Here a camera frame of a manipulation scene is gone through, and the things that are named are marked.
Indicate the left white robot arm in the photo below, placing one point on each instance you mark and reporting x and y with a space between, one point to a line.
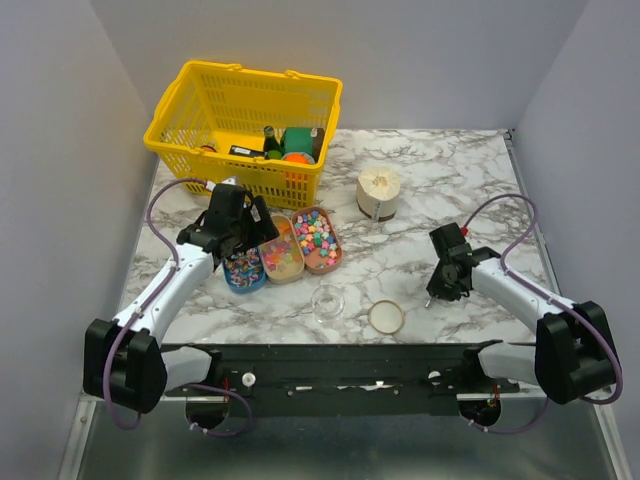
124 362

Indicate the orange ball in basket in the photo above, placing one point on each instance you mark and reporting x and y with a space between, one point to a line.
299 158

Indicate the gold rimmed jar lid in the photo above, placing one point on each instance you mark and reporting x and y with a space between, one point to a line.
386 317

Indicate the green box in basket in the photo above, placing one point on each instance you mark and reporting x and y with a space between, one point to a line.
302 140

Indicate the blue tray of striped candies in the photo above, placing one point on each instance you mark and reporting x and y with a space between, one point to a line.
244 272

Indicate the pink tray of star candies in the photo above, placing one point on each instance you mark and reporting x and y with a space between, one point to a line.
317 238

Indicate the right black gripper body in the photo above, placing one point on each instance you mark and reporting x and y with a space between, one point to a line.
440 282

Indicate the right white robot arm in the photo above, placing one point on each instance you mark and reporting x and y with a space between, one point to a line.
573 355

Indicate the yellow plastic shopping basket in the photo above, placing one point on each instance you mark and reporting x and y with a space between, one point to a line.
226 104

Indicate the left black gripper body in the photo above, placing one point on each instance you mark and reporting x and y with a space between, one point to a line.
237 229

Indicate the green glass bottle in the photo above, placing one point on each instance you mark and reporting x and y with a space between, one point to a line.
271 146

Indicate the wrapped toilet paper roll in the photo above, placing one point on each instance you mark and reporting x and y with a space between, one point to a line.
378 193

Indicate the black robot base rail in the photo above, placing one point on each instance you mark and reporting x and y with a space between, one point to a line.
306 380

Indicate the black rectangular pack in basket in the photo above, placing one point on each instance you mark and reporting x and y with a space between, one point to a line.
245 152

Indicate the clear glass jar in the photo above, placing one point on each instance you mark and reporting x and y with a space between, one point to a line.
327 304

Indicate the beige tray of gummy candies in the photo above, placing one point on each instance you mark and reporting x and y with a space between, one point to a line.
282 257

